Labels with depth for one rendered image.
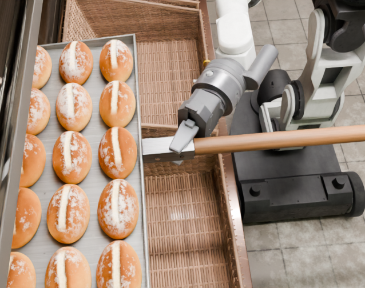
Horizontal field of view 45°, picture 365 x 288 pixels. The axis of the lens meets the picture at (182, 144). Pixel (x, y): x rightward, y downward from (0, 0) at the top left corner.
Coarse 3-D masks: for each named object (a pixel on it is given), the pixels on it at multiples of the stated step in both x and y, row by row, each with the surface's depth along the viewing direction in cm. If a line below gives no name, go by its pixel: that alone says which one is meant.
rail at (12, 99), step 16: (16, 0) 64; (32, 0) 65; (16, 16) 62; (16, 32) 60; (16, 48) 59; (16, 64) 57; (16, 80) 56; (0, 96) 55; (16, 96) 55; (0, 112) 53; (16, 112) 55; (0, 128) 52; (0, 144) 51; (0, 160) 50; (0, 176) 49; (0, 192) 48; (0, 208) 47; (0, 224) 47
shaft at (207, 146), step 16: (320, 128) 78; (336, 128) 77; (352, 128) 77; (208, 144) 75; (224, 144) 75; (240, 144) 76; (256, 144) 76; (272, 144) 76; (288, 144) 76; (304, 144) 77; (320, 144) 77
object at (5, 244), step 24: (0, 0) 68; (0, 24) 65; (0, 48) 62; (0, 72) 60; (24, 72) 59; (24, 96) 58; (24, 120) 56; (24, 144) 55; (0, 240) 47; (0, 264) 46
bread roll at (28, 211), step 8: (24, 192) 69; (32, 192) 71; (24, 200) 68; (32, 200) 69; (24, 208) 67; (32, 208) 68; (40, 208) 70; (16, 216) 66; (24, 216) 67; (32, 216) 68; (40, 216) 70; (16, 224) 66; (24, 224) 66; (32, 224) 68; (16, 232) 66; (24, 232) 66; (32, 232) 68; (16, 240) 66; (24, 240) 67; (16, 248) 67
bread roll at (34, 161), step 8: (32, 136) 75; (32, 144) 73; (40, 144) 75; (24, 152) 72; (32, 152) 72; (40, 152) 74; (24, 160) 71; (32, 160) 72; (40, 160) 73; (24, 168) 71; (32, 168) 72; (40, 168) 73; (24, 176) 71; (32, 176) 72; (40, 176) 74; (24, 184) 72; (32, 184) 73
